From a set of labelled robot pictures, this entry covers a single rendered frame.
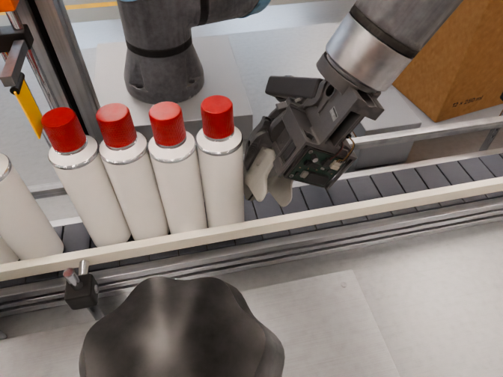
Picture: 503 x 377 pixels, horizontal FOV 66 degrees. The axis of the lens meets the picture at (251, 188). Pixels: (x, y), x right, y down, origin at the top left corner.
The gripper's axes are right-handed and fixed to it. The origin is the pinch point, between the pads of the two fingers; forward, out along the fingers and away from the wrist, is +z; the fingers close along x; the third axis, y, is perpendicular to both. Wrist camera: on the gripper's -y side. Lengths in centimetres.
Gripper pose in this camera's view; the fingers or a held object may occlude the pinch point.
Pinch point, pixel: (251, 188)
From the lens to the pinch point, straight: 51.8
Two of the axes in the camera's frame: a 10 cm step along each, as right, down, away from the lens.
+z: -4.9, 6.6, 5.7
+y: 2.1, 7.3, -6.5
